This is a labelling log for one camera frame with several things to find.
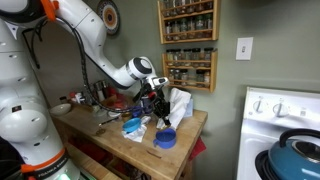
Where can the tall wooden spice rack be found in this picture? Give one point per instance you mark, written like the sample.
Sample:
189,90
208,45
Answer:
215,20

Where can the teal kettle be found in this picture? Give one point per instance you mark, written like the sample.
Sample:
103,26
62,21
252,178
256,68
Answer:
290,166

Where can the black grinder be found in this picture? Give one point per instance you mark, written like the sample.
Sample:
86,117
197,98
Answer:
105,87

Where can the white light switch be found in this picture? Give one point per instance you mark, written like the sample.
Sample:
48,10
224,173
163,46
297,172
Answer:
244,48

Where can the white stove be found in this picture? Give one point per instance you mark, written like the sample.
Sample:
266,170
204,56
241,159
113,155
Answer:
276,133

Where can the blue white cloth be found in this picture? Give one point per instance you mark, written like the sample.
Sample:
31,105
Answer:
136,136

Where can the steel grinder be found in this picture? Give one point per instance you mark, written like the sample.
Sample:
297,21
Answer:
99,90

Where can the red cloth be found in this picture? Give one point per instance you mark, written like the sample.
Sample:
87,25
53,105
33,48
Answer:
198,148

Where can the glass spice jar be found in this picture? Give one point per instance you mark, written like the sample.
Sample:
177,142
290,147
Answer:
196,54
208,54
170,55
187,54
178,55

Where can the white bowl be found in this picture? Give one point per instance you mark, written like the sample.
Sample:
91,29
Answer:
60,109

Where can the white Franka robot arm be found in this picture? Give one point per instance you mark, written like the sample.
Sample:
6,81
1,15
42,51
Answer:
20,116

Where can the small wooden spice rack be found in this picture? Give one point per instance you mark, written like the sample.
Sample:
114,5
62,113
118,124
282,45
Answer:
213,71

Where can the decorative wall plate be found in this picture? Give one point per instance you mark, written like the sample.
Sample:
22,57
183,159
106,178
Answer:
108,16

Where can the gold metal cup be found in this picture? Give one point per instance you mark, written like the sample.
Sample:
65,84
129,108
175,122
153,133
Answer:
126,117

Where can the white spice shaker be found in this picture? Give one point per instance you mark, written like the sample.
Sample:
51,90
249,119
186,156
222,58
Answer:
80,98

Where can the jar with red lid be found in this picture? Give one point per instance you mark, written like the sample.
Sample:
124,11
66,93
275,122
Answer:
72,97

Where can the white stove knob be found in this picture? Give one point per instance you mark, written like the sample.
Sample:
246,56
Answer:
280,110
259,106

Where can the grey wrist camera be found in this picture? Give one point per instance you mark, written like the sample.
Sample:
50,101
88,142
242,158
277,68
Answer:
160,81

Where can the blue plastic bowl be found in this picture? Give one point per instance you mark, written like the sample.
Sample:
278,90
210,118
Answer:
165,139

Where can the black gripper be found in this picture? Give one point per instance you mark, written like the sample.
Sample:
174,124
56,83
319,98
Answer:
156,100

